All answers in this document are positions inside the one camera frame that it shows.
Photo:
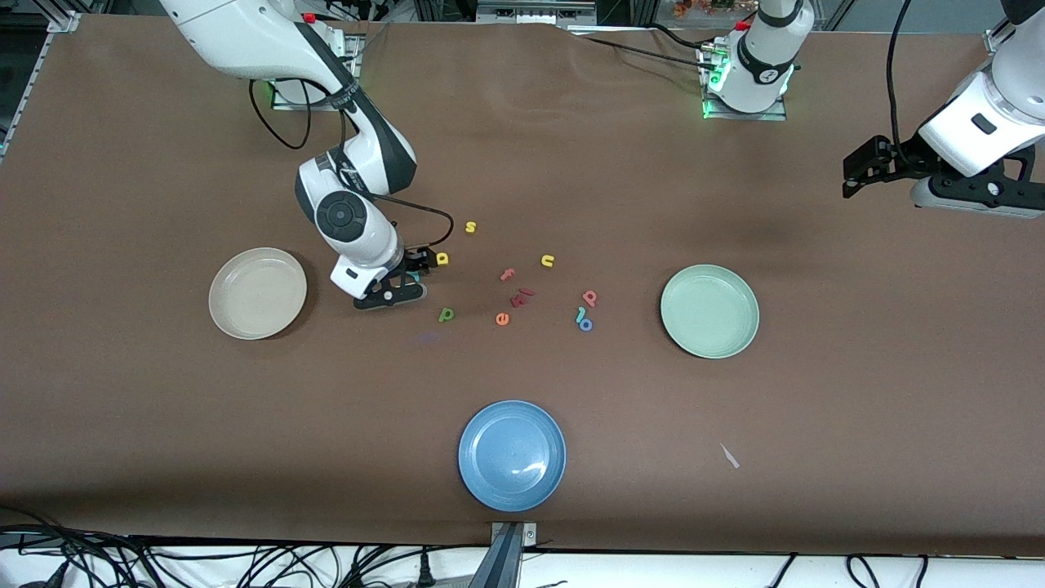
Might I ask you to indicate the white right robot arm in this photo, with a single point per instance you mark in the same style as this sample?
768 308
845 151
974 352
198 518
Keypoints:
245 33

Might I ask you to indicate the aluminium frame rail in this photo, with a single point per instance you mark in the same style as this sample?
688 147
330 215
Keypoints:
998 41
33 73

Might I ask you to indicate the green letter p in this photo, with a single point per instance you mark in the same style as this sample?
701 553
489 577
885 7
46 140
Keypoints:
446 314

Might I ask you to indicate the beige brown plate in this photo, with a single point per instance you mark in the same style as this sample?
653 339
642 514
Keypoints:
257 294

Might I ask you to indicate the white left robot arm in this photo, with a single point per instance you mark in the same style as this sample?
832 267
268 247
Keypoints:
763 57

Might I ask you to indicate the metal table edge bracket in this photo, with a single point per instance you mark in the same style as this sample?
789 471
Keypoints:
510 555

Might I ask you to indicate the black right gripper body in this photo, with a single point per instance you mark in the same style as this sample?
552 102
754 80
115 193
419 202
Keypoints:
416 261

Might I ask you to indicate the white paper scrap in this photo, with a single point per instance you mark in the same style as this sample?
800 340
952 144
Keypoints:
729 456

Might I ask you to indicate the black power plug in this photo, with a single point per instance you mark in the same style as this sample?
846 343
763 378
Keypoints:
425 572

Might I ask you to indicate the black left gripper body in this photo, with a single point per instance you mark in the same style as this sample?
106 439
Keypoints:
900 161

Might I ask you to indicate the brown table cover sheet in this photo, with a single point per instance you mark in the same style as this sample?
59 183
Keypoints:
571 163

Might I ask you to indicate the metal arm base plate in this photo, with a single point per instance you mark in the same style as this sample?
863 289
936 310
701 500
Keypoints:
286 102
710 110

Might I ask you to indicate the orange decoration object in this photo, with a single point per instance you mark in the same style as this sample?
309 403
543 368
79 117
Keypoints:
706 6

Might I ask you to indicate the blue plate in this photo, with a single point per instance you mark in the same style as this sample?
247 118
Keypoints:
512 456

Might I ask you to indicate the light green plate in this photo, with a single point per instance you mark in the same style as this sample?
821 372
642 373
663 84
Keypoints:
709 311

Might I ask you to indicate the grey power strip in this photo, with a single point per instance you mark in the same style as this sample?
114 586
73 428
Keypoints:
535 10

